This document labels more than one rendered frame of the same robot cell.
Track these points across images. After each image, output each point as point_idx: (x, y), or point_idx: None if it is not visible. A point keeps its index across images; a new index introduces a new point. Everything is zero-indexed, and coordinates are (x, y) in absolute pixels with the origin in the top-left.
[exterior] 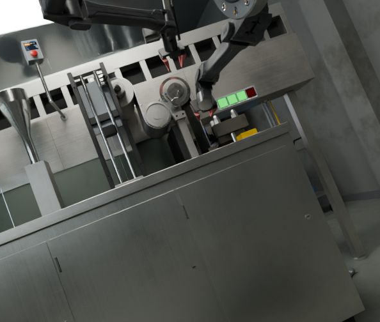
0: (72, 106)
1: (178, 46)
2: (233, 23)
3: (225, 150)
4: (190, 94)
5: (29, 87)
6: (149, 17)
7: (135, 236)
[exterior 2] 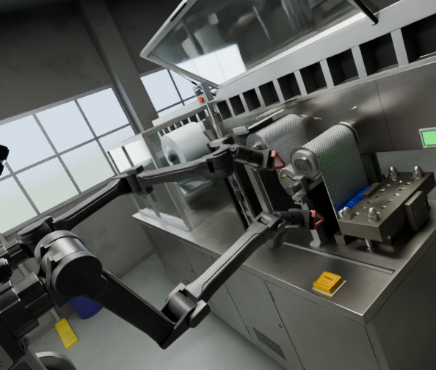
0: (264, 108)
1: (263, 159)
2: None
3: (293, 288)
4: (321, 172)
5: (235, 85)
6: (193, 174)
7: (246, 284)
